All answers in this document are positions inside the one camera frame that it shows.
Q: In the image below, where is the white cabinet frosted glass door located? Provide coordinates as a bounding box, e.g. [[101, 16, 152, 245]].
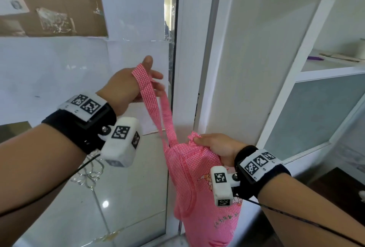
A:
[[256, 0, 365, 176]]

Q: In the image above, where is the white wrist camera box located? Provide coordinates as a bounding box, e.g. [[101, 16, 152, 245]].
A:
[[97, 116, 142, 168], [210, 166, 240, 207]]

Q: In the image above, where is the white door frame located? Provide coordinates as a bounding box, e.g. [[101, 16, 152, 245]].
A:
[[171, 0, 229, 142]]

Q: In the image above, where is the black wristband with markers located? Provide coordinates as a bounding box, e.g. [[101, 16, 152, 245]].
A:
[[234, 145, 292, 200], [42, 93, 117, 155]]

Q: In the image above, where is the person's left hand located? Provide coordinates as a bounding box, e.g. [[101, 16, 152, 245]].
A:
[[96, 55, 166, 116]]

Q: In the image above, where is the pink checkered apron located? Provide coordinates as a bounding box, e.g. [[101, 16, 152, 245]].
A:
[[131, 64, 243, 247]]

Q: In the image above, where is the silver wire ornament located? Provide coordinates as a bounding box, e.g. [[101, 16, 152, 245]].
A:
[[71, 157, 104, 191]]

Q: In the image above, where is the large white paper sheet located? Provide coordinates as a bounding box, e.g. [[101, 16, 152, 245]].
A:
[[0, 37, 173, 136]]

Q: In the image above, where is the person's left forearm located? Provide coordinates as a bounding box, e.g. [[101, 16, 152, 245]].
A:
[[0, 123, 99, 247]]

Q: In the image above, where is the person's right hand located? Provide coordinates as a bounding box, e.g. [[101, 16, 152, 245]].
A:
[[193, 133, 243, 167]]

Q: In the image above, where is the crumpled clear tape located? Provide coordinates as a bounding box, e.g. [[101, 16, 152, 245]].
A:
[[36, 7, 77, 34]]

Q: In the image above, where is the thin black cable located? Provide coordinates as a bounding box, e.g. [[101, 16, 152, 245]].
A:
[[0, 154, 101, 218], [233, 194, 362, 247]]

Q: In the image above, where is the person's right forearm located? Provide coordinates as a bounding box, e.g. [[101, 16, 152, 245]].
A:
[[257, 174, 365, 247]]

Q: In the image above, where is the wooden stick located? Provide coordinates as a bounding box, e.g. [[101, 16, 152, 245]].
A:
[[318, 52, 362, 62]]

